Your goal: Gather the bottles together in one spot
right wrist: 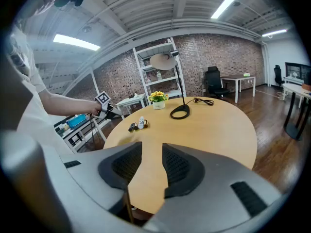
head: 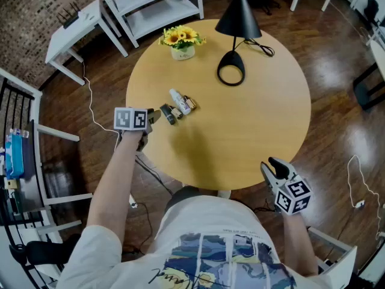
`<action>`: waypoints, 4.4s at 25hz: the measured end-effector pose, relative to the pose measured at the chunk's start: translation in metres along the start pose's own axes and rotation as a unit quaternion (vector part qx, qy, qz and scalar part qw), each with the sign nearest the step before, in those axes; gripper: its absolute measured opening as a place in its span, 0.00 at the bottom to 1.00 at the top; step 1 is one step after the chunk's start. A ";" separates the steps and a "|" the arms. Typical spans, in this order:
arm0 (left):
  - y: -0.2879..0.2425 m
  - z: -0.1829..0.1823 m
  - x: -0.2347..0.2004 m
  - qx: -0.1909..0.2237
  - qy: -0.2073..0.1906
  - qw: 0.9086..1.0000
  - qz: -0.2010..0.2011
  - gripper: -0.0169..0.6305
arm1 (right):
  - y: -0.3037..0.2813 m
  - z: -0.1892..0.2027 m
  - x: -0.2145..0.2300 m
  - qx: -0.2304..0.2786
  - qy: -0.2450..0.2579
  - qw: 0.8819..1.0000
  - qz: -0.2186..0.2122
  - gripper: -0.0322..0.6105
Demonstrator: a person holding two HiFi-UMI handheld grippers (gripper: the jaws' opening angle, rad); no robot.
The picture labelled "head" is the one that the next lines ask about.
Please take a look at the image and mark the black desk lamp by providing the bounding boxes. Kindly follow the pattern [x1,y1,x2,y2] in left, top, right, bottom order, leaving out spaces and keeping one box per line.
[215,0,263,87]

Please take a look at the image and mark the black lamp cable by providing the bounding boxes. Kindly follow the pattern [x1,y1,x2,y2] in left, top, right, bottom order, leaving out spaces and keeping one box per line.
[242,37,276,58]

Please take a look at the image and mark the white metal frame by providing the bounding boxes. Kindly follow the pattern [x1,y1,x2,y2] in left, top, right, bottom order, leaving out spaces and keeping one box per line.
[308,226,359,282]

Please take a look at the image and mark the thin white charger cable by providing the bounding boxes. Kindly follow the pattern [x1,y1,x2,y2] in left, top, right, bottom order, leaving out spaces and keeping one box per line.
[347,154,383,240]

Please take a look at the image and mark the sunflowers in white pot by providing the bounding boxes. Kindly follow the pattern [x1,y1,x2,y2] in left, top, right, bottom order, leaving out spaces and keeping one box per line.
[158,25,208,61]

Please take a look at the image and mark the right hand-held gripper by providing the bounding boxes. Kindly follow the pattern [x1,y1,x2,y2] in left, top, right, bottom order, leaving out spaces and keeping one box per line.
[260,157,313,217]

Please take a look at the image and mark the person's white printed T-shirt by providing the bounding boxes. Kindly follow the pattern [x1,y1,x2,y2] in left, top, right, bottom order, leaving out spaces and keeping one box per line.
[57,194,334,289]

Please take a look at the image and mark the blue box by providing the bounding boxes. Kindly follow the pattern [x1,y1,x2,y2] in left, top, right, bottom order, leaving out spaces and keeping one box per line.
[4,129,25,180]

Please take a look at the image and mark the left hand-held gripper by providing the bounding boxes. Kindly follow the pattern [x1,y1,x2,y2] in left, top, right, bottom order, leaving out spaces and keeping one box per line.
[113,107,162,152]

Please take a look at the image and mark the person's dark trousers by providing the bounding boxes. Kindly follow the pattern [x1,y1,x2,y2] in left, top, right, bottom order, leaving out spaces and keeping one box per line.
[164,185,208,219]

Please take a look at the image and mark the black router with antennas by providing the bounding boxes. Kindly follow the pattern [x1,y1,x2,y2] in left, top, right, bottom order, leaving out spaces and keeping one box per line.
[56,2,81,30]

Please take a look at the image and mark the black mesh office chair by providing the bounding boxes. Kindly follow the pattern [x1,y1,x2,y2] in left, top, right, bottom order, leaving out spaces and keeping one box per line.
[8,233,82,289]

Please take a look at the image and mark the black metal railing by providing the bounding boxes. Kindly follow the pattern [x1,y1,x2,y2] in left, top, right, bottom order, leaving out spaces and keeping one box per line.
[0,76,34,150]

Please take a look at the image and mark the white metal shelf unit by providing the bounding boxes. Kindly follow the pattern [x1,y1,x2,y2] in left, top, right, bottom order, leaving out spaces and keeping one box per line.
[93,0,205,48]

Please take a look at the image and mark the white floor cable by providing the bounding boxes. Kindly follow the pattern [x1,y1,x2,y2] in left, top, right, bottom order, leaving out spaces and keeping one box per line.
[82,61,121,150]

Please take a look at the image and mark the person's right forearm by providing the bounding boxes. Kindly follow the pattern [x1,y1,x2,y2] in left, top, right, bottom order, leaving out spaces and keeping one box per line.
[282,211,319,278]

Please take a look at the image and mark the person's left forearm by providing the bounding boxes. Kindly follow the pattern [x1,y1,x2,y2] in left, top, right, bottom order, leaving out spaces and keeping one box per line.
[86,130,144,245]

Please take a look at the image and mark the white round table black legs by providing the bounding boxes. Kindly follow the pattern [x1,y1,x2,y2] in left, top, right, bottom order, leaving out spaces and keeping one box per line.
[352,39,385,111]

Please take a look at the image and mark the white side table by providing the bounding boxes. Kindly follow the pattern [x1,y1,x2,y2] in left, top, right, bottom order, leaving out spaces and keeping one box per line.
[45,0,129,86]

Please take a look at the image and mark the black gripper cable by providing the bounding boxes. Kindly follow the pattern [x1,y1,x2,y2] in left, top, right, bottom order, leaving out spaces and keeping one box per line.
[252,199,276,213]
[135,157,174,196]

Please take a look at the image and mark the black cosmetic tube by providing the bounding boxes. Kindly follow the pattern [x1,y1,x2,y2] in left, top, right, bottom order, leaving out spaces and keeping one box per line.
[159,103,177,126]

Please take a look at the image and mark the white small bottle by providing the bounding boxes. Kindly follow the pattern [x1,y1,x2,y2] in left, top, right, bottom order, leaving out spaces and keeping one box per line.
[168,88,192,116]

